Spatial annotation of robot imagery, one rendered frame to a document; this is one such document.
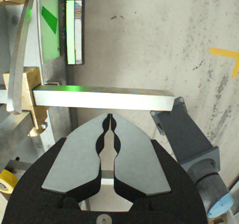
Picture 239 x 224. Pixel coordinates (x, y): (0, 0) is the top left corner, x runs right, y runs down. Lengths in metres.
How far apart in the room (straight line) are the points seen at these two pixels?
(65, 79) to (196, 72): 1.08
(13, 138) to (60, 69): 0.24
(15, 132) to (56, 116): 0.25
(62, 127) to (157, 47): 0.88
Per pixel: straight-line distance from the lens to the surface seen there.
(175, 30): 1.16
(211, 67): 1.36
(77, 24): 0.39
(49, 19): 0.35
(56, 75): 0.43
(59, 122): 0.50
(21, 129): 0.27
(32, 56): 0.54
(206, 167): 0.89
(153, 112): 1.26
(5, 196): 0.60
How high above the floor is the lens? 1.08
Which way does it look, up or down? 63 degrees down
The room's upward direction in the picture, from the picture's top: 177 degrees clockwise
